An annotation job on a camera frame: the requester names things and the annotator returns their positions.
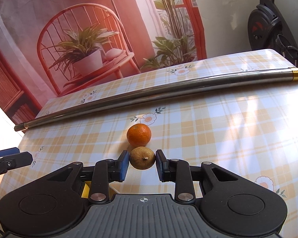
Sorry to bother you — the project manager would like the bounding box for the large yellow grapefruit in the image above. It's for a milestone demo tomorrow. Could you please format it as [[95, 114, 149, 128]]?
[[82, 181, 91, 198]]

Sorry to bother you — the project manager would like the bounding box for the brown longan fruit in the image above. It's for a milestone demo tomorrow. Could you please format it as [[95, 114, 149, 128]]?
[[129, 147, 156, 170]]

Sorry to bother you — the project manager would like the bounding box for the telescopic metal pole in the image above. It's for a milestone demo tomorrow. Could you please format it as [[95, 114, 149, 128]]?
[[14, 67, 298, 132]]

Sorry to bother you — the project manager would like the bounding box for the plaid floral tablecloth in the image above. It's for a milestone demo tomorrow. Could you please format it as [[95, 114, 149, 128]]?
[[0, 49, 298, 237]]

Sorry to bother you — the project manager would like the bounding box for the black exercise bike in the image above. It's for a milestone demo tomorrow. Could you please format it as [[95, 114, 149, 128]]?
[[247, 0, 298, 67]]

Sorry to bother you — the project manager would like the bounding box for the back middle tangerine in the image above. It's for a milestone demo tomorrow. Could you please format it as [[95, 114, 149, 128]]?
[[126, 124, 152, 147]]

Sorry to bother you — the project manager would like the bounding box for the printed room backdrop cloth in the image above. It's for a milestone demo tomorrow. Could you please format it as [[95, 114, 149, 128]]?
[[0, 0, 207, 124]]

